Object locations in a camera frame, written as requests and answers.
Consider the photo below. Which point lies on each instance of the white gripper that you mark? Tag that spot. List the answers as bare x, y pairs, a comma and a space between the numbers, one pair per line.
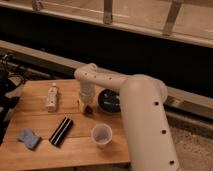
86, 94

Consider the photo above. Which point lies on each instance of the dark red pepper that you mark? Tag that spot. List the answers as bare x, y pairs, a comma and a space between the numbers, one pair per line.
88, 110

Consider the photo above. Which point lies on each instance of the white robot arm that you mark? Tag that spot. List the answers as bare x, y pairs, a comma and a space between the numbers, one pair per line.
149, 139

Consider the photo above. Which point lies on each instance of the dark ceramic bowl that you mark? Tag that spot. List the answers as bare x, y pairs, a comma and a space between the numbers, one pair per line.
109, 101

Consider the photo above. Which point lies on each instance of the clear plastic cup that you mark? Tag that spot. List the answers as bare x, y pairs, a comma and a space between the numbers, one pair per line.
101, 134

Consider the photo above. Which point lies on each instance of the white plastic bottle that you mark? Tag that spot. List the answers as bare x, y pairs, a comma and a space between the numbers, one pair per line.
52, 98

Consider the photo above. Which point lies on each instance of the black rectangular box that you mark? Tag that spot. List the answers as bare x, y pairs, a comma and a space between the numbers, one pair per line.
60, 133

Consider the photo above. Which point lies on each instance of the wooden board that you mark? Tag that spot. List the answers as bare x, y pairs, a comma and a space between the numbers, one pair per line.
77, 149

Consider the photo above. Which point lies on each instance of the blue cloth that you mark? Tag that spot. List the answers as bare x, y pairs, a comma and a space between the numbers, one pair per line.
29, 138

